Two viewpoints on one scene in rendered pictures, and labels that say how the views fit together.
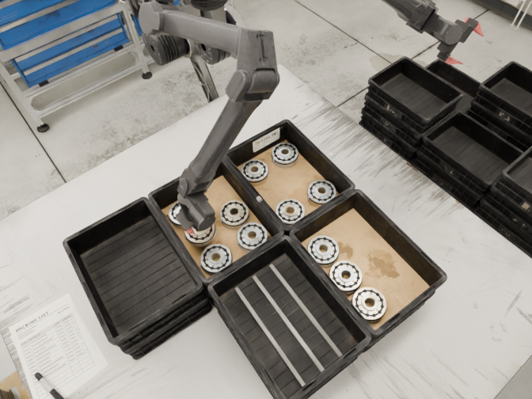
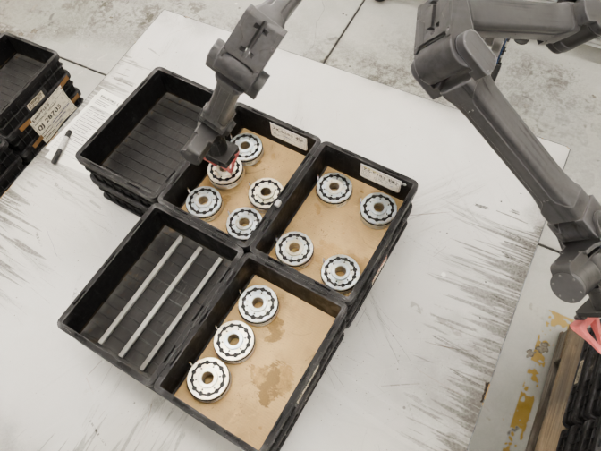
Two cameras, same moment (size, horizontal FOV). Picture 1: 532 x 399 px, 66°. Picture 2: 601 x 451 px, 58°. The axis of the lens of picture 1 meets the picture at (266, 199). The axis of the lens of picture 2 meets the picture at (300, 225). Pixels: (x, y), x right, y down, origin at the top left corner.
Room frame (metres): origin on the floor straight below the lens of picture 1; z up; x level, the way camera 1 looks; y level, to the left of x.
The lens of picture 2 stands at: (0.52, -0.68, 2.18)
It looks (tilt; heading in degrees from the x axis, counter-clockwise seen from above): 62 degrees down; 68
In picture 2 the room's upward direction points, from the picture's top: 5 degrees counter-clockwise
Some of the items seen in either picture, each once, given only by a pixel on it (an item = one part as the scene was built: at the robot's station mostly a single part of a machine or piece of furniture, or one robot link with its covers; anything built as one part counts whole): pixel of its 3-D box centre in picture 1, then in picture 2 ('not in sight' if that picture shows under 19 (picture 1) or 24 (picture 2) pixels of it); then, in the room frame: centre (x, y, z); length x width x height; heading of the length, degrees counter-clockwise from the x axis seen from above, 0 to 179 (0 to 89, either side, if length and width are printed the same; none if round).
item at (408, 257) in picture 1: (362, 262); (256, 353); (0.53, -0.29, 0.87); 0.40 x 0.30 x 0.11; 32
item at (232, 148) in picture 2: (192, 210); (215, 143); (0.66, 0.23, 1.01); 0.10 x 0.07 x 0.07; 122
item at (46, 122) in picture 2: not in sight; (53, 114); (0.19, 1.18, 0.41); 0.31 x 0.02 x 0.16; 36
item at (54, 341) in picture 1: (55, 347); (95, 131); (0.36, 0.72, 0.70); 0.33 x 0.23 x 0.01; 36
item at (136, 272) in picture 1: (135, 270); (161, 140); (0.54, 0.43, 0.87); 0.40 x 0.30 x 0.11; 32
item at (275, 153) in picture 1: (284, 153); (378, 208); (1.00, -0.08, 0.86); 0.10 x 0.10 x 0.01
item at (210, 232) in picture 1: (199, 229); (224, 168); (0.67, 0.22, 0.89); 0.10 x 0.10 x 0.01
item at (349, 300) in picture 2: (286, 171); (335, 216); (0.86, -0.08, 0.92); 0.40 x 0.30 x 0.02; 32
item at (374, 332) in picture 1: (364, 256); (253, 346); (0.53, -0.29, 0.92); 0.40 x 0.30 x 0.02; 32
